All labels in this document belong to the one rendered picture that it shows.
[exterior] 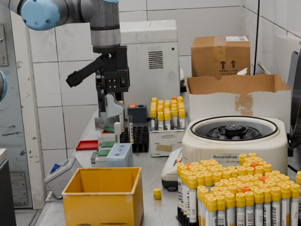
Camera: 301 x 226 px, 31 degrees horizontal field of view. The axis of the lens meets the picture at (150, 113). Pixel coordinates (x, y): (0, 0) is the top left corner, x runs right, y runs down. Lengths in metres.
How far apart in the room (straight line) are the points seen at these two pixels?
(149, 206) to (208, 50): 1.09
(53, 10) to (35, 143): 2.05
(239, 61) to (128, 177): 1.14
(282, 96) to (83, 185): 0.65
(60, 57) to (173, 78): 1.46
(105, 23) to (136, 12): 1.73
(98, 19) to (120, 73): 0.14
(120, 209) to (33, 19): 0.49
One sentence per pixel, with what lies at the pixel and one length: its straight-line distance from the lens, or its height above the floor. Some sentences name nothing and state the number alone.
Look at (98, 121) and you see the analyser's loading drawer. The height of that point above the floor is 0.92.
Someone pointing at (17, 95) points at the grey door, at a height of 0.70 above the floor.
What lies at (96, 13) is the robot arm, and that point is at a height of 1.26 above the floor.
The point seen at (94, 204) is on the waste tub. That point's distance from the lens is 1.02.
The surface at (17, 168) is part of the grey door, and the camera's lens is 3.35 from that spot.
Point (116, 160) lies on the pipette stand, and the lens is 1.19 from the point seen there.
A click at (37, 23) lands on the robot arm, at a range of 1.27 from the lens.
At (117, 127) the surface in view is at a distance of 1.21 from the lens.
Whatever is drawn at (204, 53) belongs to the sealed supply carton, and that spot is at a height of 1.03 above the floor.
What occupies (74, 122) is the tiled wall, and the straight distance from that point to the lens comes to 3.25.
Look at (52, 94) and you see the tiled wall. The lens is 3.23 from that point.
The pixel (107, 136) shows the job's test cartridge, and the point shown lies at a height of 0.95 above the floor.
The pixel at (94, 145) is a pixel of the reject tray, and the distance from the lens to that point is 1.60.
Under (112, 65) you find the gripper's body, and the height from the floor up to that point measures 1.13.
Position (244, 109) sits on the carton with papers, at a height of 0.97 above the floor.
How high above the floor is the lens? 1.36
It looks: 15 degrees down
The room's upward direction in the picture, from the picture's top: 3 degrees counter-clockwise
